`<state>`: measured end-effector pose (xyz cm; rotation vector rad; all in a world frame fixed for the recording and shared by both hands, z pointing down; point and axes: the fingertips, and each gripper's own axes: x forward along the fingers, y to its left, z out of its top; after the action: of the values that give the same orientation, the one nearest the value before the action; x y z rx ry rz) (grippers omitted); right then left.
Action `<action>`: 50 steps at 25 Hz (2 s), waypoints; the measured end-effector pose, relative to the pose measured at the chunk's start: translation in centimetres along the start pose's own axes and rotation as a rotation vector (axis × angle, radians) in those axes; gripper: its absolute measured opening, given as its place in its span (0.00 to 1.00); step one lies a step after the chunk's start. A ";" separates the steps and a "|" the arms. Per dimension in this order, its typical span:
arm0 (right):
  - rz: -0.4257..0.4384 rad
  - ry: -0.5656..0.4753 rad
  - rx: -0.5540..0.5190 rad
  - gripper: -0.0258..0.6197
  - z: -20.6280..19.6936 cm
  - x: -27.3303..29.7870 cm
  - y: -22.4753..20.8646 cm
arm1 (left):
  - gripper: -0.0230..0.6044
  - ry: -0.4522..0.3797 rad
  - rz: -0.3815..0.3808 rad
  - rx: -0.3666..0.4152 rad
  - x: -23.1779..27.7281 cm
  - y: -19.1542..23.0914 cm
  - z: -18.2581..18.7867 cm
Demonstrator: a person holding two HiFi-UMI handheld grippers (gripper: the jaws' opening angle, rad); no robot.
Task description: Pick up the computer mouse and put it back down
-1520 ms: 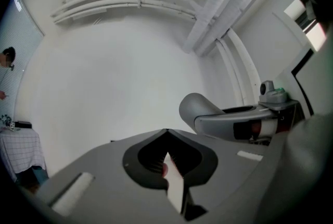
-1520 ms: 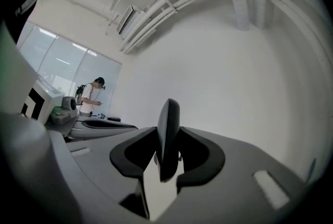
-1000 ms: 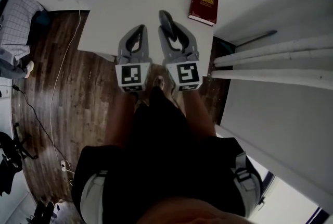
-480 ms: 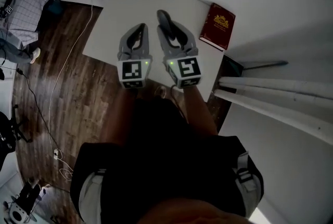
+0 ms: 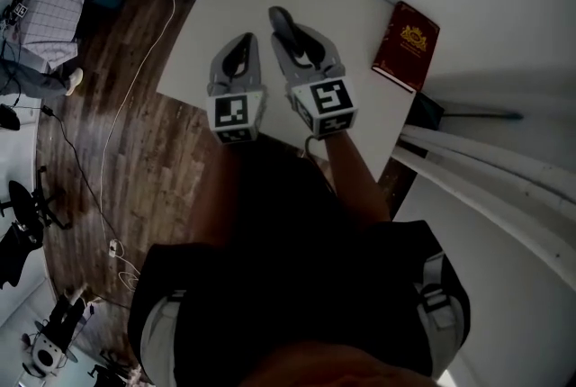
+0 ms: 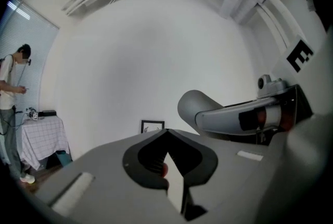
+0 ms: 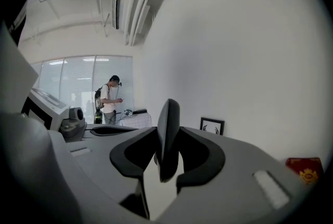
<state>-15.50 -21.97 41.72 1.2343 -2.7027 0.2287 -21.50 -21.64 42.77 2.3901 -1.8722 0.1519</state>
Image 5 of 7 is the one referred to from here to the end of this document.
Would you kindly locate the white round device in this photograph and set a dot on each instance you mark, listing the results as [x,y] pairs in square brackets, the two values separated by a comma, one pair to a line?
[47,356]

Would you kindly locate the white power strip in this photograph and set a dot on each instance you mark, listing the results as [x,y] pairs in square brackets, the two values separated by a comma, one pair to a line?
[113,248]

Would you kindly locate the person's black shirt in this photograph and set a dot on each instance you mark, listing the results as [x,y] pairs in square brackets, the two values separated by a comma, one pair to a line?
[288,277]

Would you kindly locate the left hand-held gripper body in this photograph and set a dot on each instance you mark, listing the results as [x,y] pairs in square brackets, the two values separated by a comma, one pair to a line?
[231,115]

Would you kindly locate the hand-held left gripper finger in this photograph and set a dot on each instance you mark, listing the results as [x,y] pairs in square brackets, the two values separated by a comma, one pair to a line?
[217,65]
[255,70]

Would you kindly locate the person's right forearm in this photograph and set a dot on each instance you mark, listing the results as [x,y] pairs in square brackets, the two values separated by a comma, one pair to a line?
[355,178]

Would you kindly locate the person's left forearm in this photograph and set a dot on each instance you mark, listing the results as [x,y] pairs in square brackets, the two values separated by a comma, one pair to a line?
[211,191]

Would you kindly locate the black office chair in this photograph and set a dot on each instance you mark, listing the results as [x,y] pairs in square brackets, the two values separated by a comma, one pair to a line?
[20,198]

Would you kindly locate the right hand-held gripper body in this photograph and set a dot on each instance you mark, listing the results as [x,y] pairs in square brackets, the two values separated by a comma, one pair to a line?
[330,106]

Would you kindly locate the black rounded device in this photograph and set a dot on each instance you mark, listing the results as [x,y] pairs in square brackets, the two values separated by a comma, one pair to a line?
[9,117]

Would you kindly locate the dark red hardcover book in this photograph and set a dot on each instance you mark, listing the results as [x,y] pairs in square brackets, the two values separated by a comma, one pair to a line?
[405,47]

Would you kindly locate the black jacket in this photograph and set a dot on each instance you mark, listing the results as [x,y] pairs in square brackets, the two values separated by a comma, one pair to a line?
[15,259]

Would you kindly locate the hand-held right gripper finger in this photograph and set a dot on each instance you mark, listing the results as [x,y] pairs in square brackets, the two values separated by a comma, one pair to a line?
[285,68]
[333,56]

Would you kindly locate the white wall pipe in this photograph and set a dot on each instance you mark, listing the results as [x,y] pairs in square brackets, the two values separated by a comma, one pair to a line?
[486,205]
[486,176]
[486,155]

